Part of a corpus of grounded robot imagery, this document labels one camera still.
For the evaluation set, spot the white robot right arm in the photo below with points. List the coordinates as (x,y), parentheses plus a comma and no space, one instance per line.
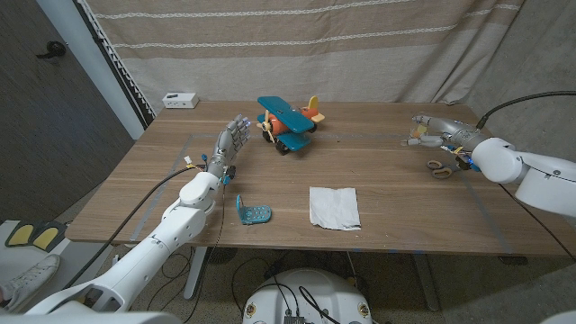
(540,175)

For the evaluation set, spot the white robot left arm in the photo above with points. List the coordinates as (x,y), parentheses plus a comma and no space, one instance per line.
(180,222)

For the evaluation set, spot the yellow and black foot pedal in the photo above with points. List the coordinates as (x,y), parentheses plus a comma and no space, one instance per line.
(20,234)
(50,234)

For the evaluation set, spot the teal and orange toy airplane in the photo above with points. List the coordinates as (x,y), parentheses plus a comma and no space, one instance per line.
(288,119)

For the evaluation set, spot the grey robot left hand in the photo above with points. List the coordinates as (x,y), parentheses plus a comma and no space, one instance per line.
(227,144)

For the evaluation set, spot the grey table leg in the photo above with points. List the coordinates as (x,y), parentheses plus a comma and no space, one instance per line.
(425,283)

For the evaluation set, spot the dark wooden door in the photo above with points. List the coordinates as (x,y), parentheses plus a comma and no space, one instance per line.
(45,135)

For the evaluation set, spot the white sneaker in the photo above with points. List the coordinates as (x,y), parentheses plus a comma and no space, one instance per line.
(31,281)

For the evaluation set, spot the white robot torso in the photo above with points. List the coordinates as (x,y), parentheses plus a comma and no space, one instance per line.
(310,297)

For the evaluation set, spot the white tissue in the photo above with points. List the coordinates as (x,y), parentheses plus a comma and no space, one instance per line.
(334,208)

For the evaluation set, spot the white power strip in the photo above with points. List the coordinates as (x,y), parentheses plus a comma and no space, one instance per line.
(180,100)

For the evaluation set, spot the clear drinking glass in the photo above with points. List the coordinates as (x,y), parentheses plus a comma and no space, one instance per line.
(420,131)

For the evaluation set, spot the white door frame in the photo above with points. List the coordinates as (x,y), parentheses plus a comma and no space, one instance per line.
(90,58)

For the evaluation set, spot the teal toy flip phone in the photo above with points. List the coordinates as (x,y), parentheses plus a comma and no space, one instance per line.
(256,214)

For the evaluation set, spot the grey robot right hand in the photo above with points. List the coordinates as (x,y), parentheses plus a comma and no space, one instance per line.
(459,132)

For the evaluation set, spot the beige striped curtain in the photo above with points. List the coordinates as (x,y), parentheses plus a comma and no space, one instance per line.
(270,58)

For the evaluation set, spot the white table leg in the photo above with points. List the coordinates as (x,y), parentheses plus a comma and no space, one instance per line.
(194,274)

